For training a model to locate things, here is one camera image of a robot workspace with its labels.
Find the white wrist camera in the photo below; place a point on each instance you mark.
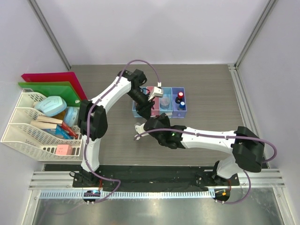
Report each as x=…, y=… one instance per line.
x=156, y=92
x=139, y=129

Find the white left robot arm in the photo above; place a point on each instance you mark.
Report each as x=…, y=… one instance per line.
x=92, y=119

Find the pink cube socket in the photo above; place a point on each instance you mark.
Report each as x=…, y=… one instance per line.
x=63, y=150

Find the red book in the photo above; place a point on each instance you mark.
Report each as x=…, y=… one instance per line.
x=69, y=130

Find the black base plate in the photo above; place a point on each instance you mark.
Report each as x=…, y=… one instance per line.
x=142, y=178

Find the light blue headphone case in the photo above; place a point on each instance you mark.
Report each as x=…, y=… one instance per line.
x=51, y=106

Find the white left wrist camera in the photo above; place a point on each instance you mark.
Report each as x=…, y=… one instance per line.
x=156, y=92

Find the white mesh file organizer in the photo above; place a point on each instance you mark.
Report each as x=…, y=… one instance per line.
x=40, y=145

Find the beige wooden book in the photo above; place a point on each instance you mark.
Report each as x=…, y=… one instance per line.
x=43, y=122

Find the sky blue drawer box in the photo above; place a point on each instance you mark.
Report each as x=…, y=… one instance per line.
x=144, y=90

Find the blue glue bottle grey cap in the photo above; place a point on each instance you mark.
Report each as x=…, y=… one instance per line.
x=182, y=106

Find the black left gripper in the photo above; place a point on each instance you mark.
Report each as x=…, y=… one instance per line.
x=145, y=109

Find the slotted cable duct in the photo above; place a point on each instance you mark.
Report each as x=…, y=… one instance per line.
x=94, y=194

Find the pink drawer box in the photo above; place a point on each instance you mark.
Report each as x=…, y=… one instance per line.
x=155, y=108

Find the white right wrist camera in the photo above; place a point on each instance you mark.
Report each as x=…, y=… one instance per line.
x=139, y=129

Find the green plastic folder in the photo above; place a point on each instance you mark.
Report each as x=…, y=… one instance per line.
x=62, y=89

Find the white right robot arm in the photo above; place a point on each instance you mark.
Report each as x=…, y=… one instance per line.
x=244, y=148

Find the light blue drawer box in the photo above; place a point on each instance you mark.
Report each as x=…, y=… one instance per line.
x=167, y=92

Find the magenta plastic folder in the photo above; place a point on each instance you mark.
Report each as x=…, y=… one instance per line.
x=57, y=77

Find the red black stamp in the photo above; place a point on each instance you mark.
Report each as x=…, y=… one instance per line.
x=179, y=97

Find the light blue headphones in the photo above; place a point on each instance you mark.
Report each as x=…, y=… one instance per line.
x=71, y=116

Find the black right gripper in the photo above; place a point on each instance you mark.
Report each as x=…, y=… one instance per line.
x=163, y=118

